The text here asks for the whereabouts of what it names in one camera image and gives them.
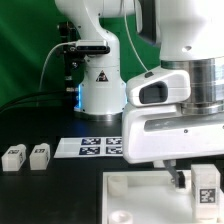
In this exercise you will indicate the white square tabletop tray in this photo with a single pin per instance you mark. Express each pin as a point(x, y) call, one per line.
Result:
point(148, 197)

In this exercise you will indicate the black camera stand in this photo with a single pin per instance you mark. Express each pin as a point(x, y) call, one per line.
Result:
point(72, 61)

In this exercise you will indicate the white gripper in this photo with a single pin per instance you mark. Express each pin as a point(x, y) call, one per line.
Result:
point(162, 133)

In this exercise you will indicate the grey mounted camera bar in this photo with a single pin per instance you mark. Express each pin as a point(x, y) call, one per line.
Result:
point(92, 46)

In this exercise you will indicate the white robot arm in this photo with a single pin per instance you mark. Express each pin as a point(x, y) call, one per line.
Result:
point(190, 38)

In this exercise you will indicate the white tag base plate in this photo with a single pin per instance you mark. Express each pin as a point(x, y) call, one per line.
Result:
point(85, 147)

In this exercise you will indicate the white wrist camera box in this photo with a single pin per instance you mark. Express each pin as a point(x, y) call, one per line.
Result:
point(158, 87)

